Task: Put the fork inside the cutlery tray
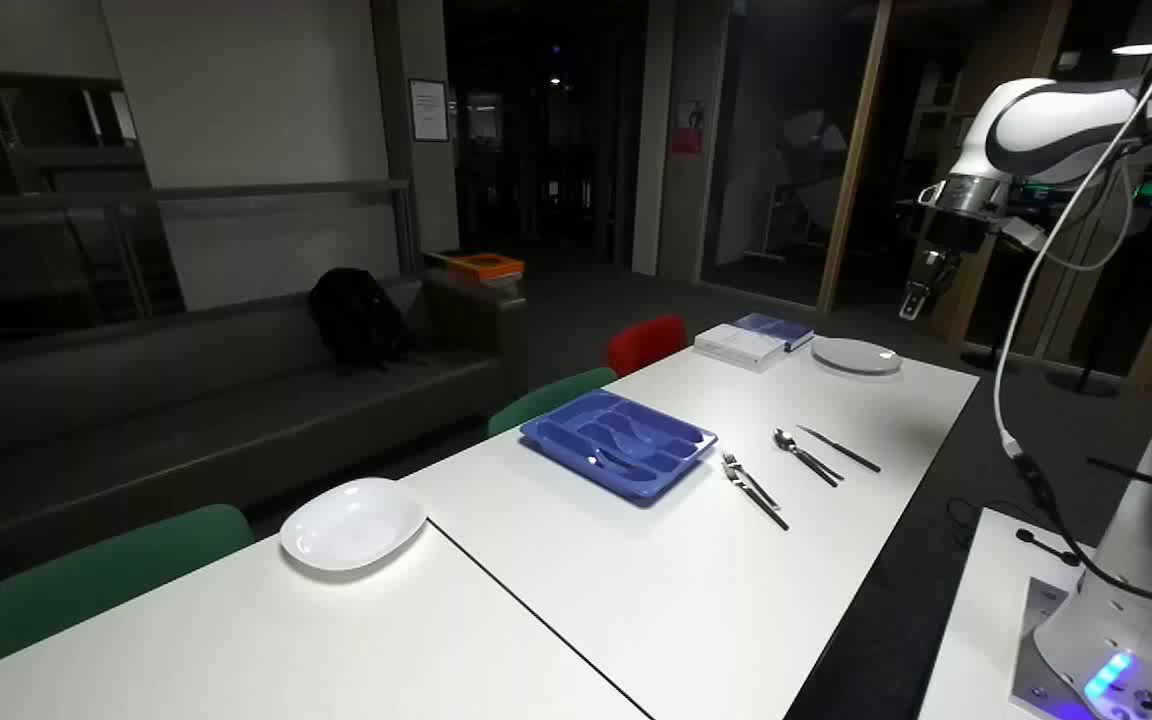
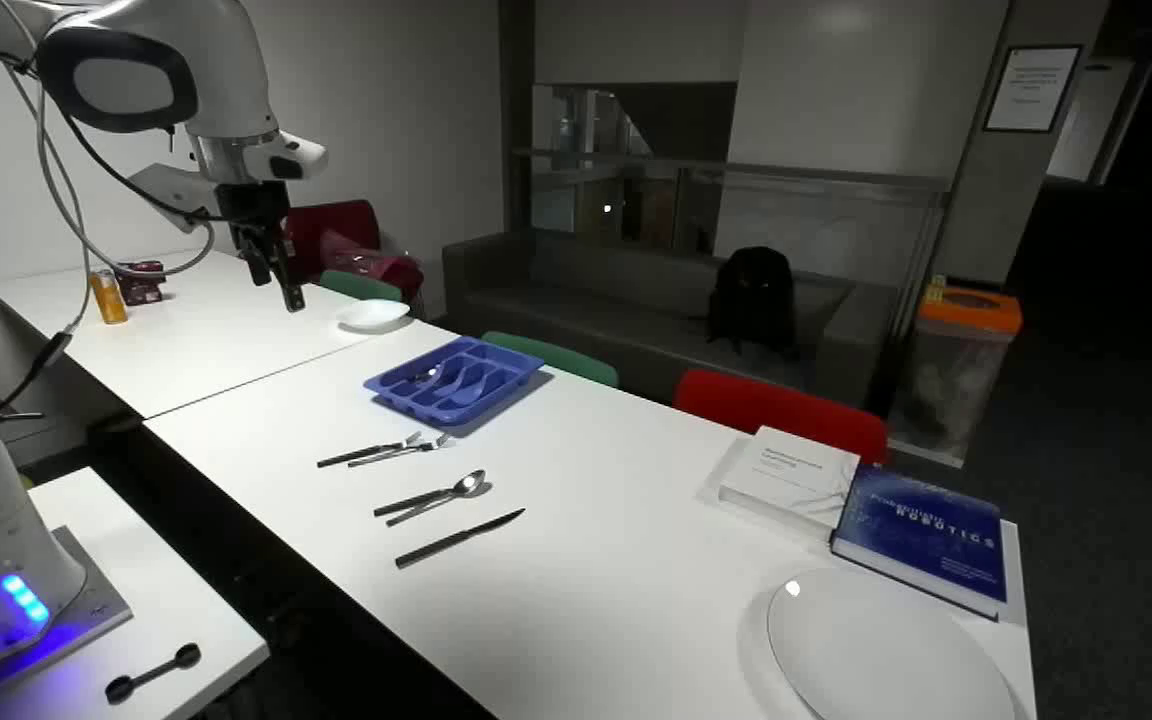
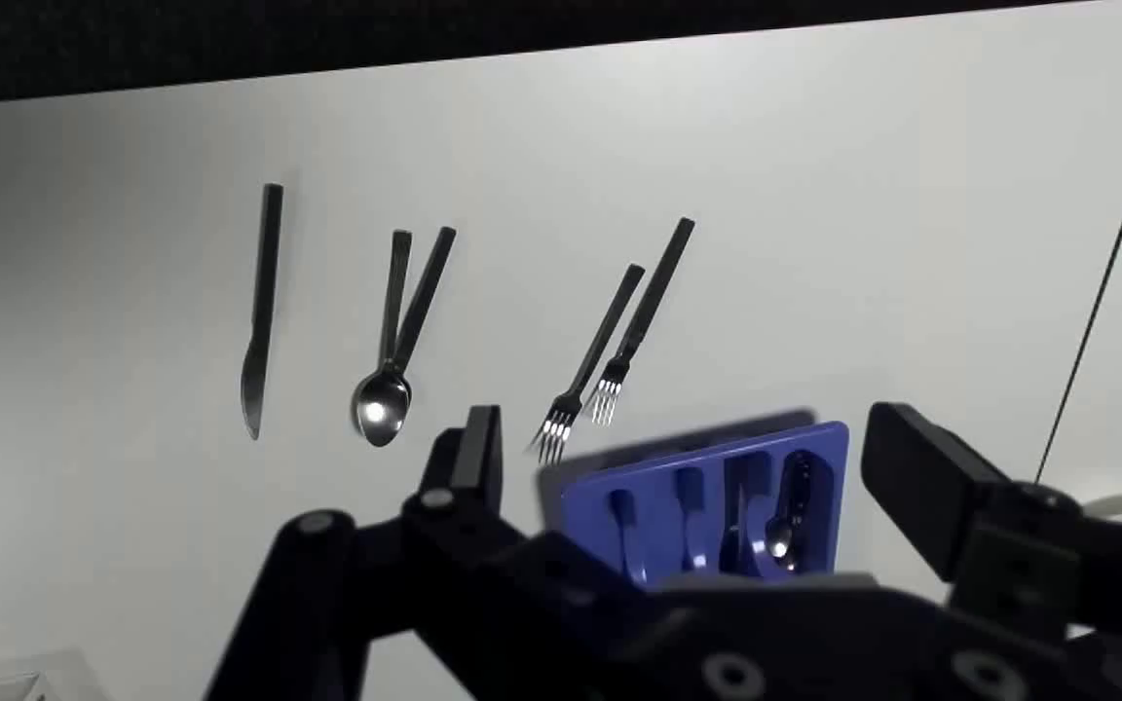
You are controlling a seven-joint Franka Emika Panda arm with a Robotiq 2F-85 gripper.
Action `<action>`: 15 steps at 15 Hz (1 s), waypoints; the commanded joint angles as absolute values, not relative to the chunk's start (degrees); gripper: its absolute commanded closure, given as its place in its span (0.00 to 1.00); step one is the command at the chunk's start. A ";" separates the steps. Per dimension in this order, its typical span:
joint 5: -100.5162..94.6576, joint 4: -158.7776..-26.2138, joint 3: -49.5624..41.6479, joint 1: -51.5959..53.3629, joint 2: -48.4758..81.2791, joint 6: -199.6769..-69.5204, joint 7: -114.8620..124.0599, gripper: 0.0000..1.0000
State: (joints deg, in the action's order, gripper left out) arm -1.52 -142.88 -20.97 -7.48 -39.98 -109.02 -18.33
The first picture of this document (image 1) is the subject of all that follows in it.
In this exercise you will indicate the glass balustrade with metal rail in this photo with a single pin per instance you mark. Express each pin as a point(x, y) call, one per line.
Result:
point(268, 190)

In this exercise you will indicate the bin with orange lid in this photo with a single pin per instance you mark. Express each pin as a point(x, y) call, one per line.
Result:
point(483, 270)

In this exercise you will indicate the small black dumbbell shaped object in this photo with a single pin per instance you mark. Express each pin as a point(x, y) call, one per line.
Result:
point(1048, 544)

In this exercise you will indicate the framed wall notice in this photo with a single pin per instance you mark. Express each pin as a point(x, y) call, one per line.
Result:
point(428, 109)

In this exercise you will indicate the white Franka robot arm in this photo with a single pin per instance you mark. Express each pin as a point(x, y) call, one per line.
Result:
point(1068, 123)

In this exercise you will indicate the large green chair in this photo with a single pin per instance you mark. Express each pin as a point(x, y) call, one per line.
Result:
point(82, 587)

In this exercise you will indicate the small green chair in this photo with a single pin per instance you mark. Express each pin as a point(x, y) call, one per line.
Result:
point(545, 399)

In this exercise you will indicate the black knife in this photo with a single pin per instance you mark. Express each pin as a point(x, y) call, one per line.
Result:
point(843, 449)

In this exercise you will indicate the red wall sign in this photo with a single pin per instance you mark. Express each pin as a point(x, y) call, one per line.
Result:
point(686, 135)

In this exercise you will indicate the silver metal spoon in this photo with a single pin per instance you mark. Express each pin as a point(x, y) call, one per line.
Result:
point(785, 438)

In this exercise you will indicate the black backpack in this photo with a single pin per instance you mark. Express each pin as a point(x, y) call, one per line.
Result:
point(359, 317)

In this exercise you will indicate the ceiling strip lamp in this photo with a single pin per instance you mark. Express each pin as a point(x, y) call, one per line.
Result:
point(1145, 50)

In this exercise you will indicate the red chair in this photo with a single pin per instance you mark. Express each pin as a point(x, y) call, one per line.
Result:
point(647, 340)

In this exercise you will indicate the blue plastic cutlery tray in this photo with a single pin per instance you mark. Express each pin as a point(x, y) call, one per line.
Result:
point(616, 446)

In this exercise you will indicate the white oval plate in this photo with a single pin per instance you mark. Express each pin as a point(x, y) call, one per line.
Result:
point(351, 525)

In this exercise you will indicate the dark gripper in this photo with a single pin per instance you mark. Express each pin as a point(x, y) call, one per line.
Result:
point(934, 261)

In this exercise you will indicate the white round plate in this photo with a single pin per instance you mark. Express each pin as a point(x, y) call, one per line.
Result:
point(857, 355)

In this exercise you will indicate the grey sofa bench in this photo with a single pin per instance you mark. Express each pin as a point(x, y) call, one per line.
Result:
point(138, 403)

